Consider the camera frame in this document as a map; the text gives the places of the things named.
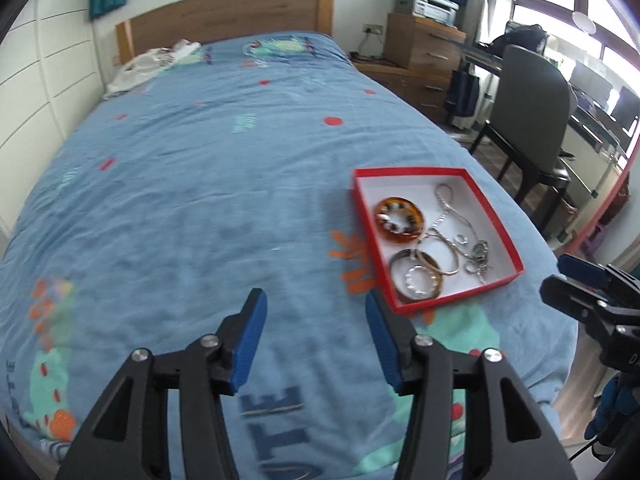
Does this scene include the twisted silver bracelet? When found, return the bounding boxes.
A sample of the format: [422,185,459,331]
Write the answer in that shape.
[405,266,440,297]

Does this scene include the silver chain necklace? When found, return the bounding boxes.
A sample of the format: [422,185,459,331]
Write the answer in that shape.
[425,184,482,252]

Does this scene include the dark hanging bag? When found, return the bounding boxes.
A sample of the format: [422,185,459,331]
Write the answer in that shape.
[445,67,481,118]

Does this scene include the wooden headboard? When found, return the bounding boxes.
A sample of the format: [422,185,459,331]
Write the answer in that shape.
[116,0,335,66]

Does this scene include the wooden drawer cabinet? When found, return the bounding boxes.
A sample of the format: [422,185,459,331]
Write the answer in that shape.
[382,12,468,78]

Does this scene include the white wardrobe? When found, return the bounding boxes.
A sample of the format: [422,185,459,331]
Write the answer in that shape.
[0,0,126,241]

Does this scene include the white garment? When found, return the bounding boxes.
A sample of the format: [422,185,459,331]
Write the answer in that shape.
[104,40,202,100]

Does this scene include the red jewelry box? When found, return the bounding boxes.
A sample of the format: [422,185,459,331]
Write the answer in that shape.
[352,166,526,315]

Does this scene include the glass desk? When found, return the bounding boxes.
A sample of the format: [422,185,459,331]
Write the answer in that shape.
[460,40,631,161]

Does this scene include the blue printed blanket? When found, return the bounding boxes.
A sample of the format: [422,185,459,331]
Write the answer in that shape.
[0,31,581,480]

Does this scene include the grey chair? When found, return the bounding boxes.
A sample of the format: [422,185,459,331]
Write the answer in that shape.
[470,44,573,211]

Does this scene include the amber bangle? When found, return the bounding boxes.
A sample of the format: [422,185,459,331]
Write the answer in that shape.
[375,197,426,247]

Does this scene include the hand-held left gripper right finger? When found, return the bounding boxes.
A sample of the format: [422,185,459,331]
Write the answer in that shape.
[365,290,578,480]

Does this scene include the white printer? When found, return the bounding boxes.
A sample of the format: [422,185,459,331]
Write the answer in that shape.
[392,0,460,26]

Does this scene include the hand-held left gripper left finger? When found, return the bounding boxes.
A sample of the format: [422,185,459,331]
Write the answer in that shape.
[55,288,268,480]

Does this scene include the thin silver bangle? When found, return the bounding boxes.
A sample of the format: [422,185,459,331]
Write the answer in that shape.
[417,230,461,277]

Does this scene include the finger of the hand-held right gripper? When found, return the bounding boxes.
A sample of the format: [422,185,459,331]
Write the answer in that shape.
[557,254,615,287]
[540,275,610,322]

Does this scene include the computer monitor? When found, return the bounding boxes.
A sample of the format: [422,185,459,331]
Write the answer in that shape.
[570,60,613,101]

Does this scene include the wooden nightstand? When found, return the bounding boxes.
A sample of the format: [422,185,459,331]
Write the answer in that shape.
[352,60,453,123]

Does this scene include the silver wristwatch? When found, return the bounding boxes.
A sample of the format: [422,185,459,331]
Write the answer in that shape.
[467,240,493,283]

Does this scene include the dark brown bangle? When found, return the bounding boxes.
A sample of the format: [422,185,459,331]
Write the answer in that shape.
[390,249,445,303]

